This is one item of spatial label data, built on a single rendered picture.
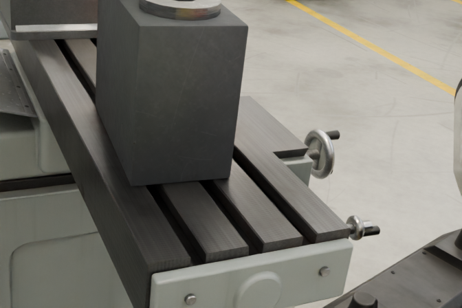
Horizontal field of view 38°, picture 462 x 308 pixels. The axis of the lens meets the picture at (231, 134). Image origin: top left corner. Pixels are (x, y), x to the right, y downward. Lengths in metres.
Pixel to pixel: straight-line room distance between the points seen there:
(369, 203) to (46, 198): 1.78
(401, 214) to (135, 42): 2.14
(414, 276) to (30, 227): 0.71
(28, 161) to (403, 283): 0.71
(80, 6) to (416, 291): 0.79
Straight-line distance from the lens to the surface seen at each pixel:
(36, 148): 1.14
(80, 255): 1.27
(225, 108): 0.74
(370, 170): 3.00
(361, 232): 1.52
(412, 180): 3.01
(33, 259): 1.25
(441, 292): 1.32
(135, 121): 0.71
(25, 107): 1.11
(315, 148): 1.56
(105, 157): 0.81
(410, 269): 1.35
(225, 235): 0.68
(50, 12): 1.21
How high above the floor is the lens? 1.33
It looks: 25 degrees down
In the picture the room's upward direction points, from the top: 7 degrees clockwise
